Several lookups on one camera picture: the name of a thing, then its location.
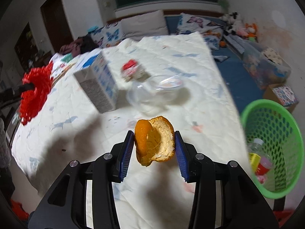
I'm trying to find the red mesh fruit net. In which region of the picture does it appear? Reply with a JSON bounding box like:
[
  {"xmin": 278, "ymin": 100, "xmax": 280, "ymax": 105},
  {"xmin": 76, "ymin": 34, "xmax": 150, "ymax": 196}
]
[{"xmin": 20, "ymin": 61, "xmax": 53, "ymax": 126}]

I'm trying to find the bread piece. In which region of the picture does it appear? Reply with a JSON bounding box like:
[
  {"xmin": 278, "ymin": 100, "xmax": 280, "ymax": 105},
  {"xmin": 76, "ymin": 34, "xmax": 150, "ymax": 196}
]
[{"xmin": 134, "ymin": 116, "xmax": 175, "ymax": 167}]

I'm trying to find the clear plastic bottle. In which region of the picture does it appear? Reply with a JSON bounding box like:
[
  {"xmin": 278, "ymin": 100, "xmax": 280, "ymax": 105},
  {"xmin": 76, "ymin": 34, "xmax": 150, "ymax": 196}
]
[{"xmin": 248, "ymin": 138, "xmax": 268, "ymax": 163}]

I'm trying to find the blue white milk carton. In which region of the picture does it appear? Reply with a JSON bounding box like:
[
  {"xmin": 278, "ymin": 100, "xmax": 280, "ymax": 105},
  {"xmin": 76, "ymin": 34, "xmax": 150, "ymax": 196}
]
[{"xmin": 73, "ymin": 52, "xmax": 118, "ymax": 113}]

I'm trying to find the red snack canister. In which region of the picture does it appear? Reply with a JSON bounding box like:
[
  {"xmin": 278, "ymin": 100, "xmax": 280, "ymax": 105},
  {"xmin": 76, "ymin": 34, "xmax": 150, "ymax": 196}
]
[{"xmin": 255, "ymin": 156, "xmax": 273, "ymax": 176}]

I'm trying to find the cartoon picture book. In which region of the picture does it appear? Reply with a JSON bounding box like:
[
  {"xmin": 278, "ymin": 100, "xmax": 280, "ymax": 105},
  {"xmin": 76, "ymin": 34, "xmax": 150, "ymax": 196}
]
[{"xmin": 50, "ymin": 53, "xmax": 75, "ymax": 82}]

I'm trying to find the grey knitted sleeve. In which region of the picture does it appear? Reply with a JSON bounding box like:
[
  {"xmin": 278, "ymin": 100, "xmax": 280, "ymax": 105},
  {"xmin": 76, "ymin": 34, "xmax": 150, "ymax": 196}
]
[{"xmin": 0, "ymin": 118, "xmax": 11, "ymax": 169}]

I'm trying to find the clear plastic bowl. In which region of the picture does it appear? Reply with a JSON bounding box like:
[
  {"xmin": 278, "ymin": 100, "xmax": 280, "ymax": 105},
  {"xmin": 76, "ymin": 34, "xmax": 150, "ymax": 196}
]
[{"xmin": 126, "ymin": 75, "xmax": 184, "ymax": 114}]

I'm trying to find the white quilted table cover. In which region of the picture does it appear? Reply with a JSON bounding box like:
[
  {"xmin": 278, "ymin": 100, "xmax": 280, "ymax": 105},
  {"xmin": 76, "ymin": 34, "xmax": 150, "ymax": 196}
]
[{"xmin": 12, "ymin": 33, "xmax": 251, "ymax": 228}]

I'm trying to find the small red candy wrapper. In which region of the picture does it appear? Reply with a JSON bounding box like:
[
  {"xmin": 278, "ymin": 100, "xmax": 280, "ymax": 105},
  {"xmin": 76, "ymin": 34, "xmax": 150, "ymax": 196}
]
[{"xmin": 120, "ymin": 59, "xmax": 145, "ymax": 81}]

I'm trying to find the pile of dark clothes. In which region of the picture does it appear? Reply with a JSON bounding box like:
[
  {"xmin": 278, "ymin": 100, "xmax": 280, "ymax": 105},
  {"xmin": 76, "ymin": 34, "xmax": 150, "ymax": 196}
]
[{"xmin": 59, "ymin": 35, "xmax": 98, "ymax": 57}]

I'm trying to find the green plastic mesh basket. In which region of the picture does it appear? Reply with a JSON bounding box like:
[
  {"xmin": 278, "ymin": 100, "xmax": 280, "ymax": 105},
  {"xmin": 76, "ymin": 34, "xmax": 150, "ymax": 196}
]
[{"xmin": 241, "ymin": 99, "xmax": 304, "ymax": 199}]

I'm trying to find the dark wooden door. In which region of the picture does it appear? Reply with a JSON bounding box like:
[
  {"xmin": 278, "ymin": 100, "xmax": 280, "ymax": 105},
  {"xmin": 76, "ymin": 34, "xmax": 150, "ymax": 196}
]
[{"xmin": 40, "ymin": 0, "xmax": 73, "ymax": 53}]

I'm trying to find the grey sock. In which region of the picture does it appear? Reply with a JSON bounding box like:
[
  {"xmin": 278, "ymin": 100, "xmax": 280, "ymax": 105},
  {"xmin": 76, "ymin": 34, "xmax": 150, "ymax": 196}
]
[{"xmin": 213, "ymin": 55, "xmax": 230, "ymax": 63}]

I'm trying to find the red plastic stool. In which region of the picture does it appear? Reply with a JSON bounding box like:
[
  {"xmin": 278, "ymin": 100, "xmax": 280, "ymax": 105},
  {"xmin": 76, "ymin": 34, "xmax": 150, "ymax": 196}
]
[{"xmin": 273, "ymin": 210, "xmax": 294, "ymax": 228}]

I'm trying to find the cardboard box with books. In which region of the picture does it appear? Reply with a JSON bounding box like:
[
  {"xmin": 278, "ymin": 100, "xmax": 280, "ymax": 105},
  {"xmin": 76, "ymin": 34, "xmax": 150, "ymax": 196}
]
[{"xmin": 263, "ymin": 84, "xmax": 299, "ymax": 113}]

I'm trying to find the small orange ball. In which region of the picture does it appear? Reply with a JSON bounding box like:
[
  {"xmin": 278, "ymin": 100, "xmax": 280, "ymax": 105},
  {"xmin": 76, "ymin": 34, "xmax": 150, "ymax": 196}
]
[{"xmin": 219, "ymin": 41, "xmax": 226, "ymax": 48}]

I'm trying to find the butterfly pillow left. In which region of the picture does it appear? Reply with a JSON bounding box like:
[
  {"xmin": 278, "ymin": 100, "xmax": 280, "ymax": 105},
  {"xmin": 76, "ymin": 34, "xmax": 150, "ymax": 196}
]
[{"xmin": 89, "ymin": 22, "xmax": 125, "ymax": 48}]

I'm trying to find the butterfly pillow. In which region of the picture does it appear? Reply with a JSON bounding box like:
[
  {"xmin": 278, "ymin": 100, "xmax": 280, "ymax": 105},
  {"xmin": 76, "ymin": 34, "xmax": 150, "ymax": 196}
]
[
  {"xmin": 176, "ymin": 13, "xmax": 223, "ymax": 50},
  {"xmin": 89, "ymin": 22, "xmax": 125, "ymax": 48}
]

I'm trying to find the clear plastic storage bin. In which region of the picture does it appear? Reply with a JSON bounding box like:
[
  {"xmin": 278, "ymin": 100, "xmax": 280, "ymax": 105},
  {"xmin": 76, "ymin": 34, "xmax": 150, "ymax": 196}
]
[{"xmin": 242, "ymin": 40, "xmax": 292, "ymax": 90}]

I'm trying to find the butterfly pillow right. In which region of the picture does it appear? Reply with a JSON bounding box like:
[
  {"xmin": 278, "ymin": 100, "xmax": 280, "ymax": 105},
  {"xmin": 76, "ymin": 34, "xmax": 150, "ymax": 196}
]
[{"xmin": 176, "ymin": 13, "xmax": 223, "ymax": 50}]

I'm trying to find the beige cushion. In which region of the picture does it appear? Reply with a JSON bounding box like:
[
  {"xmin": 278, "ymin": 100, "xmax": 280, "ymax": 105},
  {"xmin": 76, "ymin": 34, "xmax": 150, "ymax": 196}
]
[{"xmin": 120, "ymin": 10, "xmax": 169, "ymax": 41}]

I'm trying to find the pink plush toy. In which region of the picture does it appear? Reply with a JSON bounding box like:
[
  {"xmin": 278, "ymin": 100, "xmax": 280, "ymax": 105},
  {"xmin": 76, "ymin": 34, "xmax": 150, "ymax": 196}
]
[{"xmin": 236, "ymin": 27, "xmax": 249, "ymax": 38}]

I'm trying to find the orange fox plush toy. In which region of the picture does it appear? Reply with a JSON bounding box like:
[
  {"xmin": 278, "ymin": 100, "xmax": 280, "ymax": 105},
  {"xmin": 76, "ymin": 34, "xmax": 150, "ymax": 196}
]
[{"xmin": 245, "ymin": 23, "xmax": 258, "ymax": 42}]

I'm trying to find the cow plush toy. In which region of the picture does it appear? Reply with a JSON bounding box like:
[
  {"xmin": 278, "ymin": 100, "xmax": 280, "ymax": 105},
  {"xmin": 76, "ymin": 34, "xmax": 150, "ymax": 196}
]
[{"xmin": 220, "ymin": 12, "xmax": 241, "ymax": 36}]

